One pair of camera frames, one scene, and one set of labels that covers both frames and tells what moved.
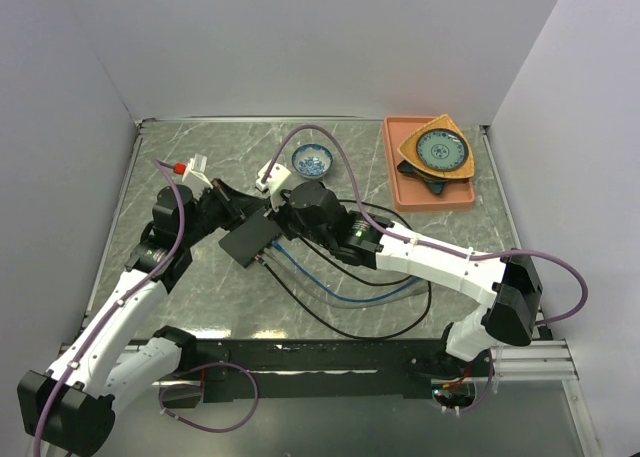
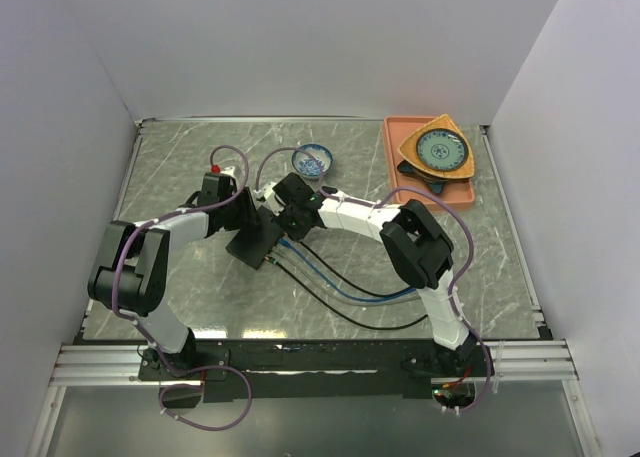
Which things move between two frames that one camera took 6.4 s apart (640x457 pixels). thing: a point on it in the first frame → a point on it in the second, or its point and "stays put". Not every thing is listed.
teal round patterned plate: [442, 150] stays put
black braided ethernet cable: [345, 330] → [340, 316]
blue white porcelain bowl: [311, 161] stays put
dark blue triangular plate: [434, 183] stays put
